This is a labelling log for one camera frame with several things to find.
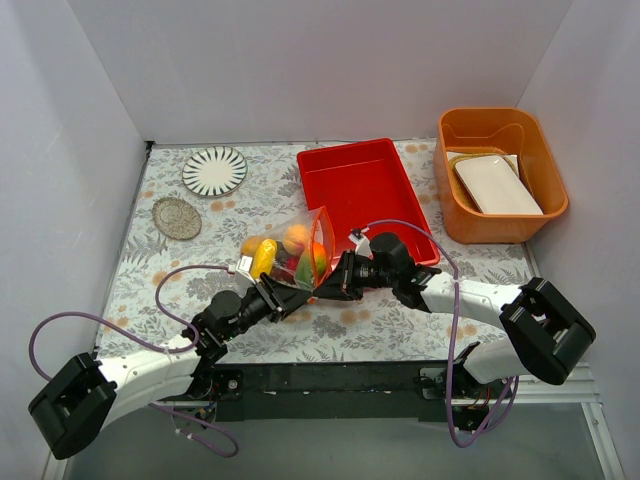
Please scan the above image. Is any green red mango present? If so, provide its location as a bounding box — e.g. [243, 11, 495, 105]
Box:
[294, 242, 328, 290]

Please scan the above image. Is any red fruit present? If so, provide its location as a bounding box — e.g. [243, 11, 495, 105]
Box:
[276, 254, 300, 273]

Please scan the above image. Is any clear zip top bag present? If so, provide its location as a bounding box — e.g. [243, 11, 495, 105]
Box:
[234, 207, 335, 292]

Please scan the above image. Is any orange peach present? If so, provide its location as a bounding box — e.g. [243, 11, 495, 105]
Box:
[282, 224, 310, 255]

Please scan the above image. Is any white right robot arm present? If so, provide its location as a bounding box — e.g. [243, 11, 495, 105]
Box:
[314, 233, 596, 398]

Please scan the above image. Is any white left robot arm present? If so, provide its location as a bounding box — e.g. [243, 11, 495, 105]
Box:
[28, 275, 312, 460]

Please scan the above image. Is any red plastic tray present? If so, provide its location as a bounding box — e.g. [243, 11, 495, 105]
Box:
[297, 138, 440, 266]

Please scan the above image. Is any woven round coaster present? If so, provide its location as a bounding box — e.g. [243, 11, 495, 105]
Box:
[152, 197, 202, 241]

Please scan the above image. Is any floral patterned table mat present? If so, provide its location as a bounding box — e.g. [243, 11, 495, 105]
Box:
[94, 141, 559, 364]

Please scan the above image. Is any white rectangular plate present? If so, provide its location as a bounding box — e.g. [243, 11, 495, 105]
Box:
[449, 154, 543, 216]

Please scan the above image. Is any orange plastic basin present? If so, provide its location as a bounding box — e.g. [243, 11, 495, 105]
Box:
[433, 107, 569, 244]

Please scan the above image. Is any striped round plate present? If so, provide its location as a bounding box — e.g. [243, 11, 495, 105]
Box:
[181, 146, 248, 198]

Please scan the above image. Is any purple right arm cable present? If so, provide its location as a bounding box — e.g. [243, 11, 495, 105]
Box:
[349, 219, 520, 448]

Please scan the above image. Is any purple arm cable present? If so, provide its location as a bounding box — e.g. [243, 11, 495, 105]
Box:
[28, 264, 240, 458]
[349, 219, 520, 448]

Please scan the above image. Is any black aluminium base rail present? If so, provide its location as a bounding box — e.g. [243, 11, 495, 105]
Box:
[62, 349, 601, 424]

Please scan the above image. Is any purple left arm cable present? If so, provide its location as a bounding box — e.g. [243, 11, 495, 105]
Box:
[28, 264, 240, 458]

